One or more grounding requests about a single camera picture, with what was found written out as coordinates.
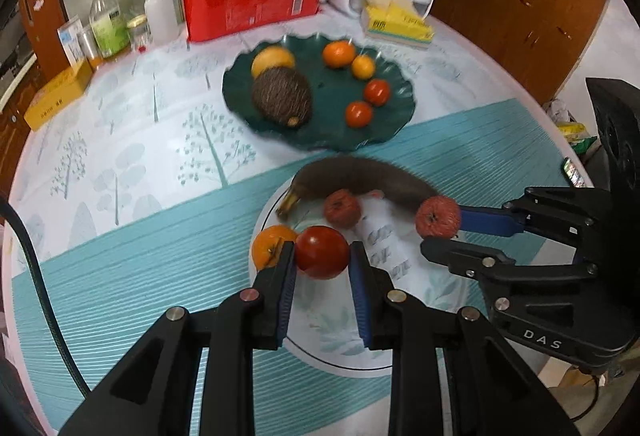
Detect dark brown overripe banana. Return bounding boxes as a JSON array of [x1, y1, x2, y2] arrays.
[[276, 156, 448, 227]]

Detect wooden shelf cabinet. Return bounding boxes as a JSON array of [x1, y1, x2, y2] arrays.
[[430, 0, 613, 104]]

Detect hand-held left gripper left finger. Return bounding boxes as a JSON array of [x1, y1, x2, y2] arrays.
[[59, 240, 297, 436]]

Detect small glass jar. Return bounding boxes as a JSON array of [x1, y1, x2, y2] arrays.
[[127, 15, 152, 52]]

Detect small clear cup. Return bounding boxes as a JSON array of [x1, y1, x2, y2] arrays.
[[77, 26, 104, 70]]

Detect yellow packet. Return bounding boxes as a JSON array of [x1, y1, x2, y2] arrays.
[[557, 121, 598, 154]]

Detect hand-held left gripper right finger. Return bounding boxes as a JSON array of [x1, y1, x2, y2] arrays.
[[349, 241, 581, 436]]

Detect glass bottle green label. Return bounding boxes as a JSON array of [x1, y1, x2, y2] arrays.
[[89, 0, 132, 60]]

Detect dark green scalloped plate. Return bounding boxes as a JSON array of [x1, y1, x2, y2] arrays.
[[221, 32, 417, 151]]

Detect small tangerine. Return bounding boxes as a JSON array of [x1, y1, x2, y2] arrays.
[[351, 55, 376, 80]]

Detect black cable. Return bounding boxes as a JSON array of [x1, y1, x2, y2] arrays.
[[0, 199, 91, 392]]

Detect tree print tablecloth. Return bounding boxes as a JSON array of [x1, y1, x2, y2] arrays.
[[0, 0, 616, 436]]

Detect tangerine with stem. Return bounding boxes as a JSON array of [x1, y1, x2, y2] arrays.
[[251, 225, 299, 272]]

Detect red cherry tomato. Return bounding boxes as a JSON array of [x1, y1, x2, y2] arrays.
[[295, 225, 350, 280], [363, 79, 391, 106], [346, 101, 374, 128]]

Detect white squeeze bottle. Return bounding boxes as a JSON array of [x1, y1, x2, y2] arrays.
[[144, 0, 180, 44]]

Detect flat yellow box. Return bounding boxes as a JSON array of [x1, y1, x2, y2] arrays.
[[24, 61, 93, 132]]

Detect large orange with sticker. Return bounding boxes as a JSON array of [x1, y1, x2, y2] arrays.
[[251, 46, 296, 80]]

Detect smartphone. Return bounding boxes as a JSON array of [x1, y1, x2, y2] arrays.
[[562, 157, 587, 187]]

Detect brown coconut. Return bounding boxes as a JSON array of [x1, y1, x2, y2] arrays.
[[251, 69, 314, 129]]

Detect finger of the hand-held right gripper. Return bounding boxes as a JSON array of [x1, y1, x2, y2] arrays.
[[457, 186, 610, 263], [420, 237, 599, 324]]

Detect yellow tissue box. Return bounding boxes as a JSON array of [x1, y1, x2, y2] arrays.
[[360, 0, 435, 48]]

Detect wooden kitchen cabinet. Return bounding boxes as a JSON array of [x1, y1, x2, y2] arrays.
[[0, 51, 38, 157]]

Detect red lychee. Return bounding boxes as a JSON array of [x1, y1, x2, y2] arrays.
[[323, 189, 362, 228], [415, 196, 462, 239]]

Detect small white blue box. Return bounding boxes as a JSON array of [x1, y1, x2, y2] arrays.
[[56, 15, 86, 67]]

